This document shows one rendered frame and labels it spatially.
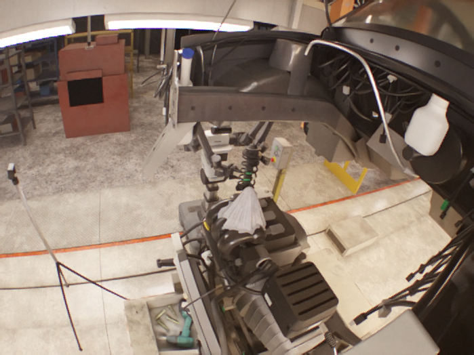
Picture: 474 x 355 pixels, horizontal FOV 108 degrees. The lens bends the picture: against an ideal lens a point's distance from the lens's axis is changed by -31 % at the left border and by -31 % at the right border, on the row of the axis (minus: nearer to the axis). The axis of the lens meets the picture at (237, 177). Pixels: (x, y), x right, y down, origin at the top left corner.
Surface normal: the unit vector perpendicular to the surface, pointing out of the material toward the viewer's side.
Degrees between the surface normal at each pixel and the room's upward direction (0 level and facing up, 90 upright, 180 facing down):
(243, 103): 90
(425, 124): 90
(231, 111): 90
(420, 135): 90
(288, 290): 0
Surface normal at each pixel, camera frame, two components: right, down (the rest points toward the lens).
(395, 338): -0.92, 0.11
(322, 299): 0.15, -0.80
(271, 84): 0.37, 0.59
